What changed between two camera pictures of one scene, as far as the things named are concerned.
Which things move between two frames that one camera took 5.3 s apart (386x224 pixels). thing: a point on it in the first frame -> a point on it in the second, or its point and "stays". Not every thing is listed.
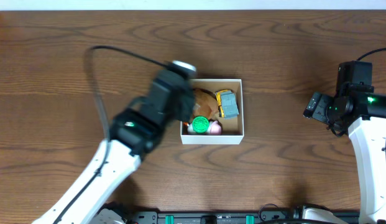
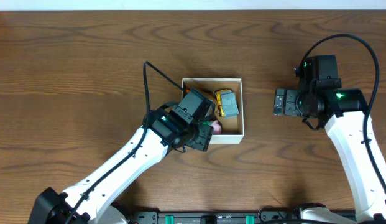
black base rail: x=286 y=216 stays
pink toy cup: x=215 y=128 stays
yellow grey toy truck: x=227 y=104 stays
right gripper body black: x=325 y=108 -> x=296 y=102
